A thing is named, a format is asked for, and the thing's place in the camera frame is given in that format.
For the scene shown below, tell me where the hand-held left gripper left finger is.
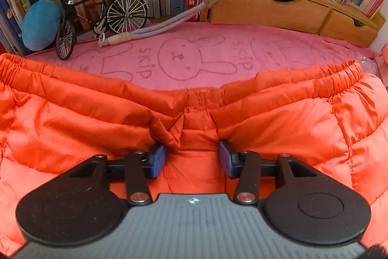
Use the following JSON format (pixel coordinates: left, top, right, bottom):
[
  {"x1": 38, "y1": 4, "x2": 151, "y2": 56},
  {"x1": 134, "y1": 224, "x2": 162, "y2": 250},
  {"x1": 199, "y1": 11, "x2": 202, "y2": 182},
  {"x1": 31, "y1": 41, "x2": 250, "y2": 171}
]
[{"x1": 68, "y1": 144, "x2": 169, "y2": 206}]

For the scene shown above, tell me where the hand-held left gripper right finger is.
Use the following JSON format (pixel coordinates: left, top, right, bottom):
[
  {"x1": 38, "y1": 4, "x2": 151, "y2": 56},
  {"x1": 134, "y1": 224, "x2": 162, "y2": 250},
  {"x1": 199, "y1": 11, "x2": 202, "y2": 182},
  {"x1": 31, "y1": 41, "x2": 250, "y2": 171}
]
[{"x1": 218, "y1": 140, "x2": 319, "y2": 205}]

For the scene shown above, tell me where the orange puffer jacket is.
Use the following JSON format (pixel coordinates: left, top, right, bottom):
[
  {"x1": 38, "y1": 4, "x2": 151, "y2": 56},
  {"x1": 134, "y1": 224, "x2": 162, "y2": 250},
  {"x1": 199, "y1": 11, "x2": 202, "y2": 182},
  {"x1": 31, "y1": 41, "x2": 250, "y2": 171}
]
[{"x1": 0, "y1": 53, "x2": 388, "y2": 256}]

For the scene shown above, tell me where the pink rabbit-print blanket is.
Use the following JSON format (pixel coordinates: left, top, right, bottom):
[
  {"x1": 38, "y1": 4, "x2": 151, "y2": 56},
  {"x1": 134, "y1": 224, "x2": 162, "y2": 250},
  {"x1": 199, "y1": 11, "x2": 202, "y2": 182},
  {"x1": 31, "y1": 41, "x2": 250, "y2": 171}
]
[{"x1": 26, "y1": 21, "x2": 382, "y2": 90}]

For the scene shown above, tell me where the black miniature bicycle model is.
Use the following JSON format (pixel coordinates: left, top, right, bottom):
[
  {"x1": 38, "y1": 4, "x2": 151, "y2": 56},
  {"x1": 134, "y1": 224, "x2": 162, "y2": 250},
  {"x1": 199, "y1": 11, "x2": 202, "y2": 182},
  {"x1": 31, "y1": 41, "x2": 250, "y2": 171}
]
[{"x1": 55, "y1": 0, "x2": 150, "y2": 61}]

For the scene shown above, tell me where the clear plastic wrapper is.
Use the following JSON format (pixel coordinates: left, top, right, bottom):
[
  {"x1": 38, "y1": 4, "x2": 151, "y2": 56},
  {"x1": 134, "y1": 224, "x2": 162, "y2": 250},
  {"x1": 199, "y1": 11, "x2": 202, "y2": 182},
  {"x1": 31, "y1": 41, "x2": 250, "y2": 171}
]
[{"x1": 358, "y1": 56, "x2": 379, "y2": 74}]

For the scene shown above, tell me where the blue round plush ball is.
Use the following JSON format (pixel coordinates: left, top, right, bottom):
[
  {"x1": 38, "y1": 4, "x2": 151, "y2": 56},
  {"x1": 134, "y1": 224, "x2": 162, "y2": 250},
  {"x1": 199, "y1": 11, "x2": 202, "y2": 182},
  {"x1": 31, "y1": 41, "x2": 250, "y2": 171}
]
[{"x1": 22, "y1": 0, "x2": 63, "y2": 51}]

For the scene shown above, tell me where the white phone lanyard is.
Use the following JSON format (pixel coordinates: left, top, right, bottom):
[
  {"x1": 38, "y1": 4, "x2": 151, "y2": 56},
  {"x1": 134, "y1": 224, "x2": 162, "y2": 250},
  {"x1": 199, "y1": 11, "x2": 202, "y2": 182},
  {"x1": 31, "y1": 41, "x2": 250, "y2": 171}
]
[{"x1": 97, "y1": 0, "x2": 255, "y2": 48}]

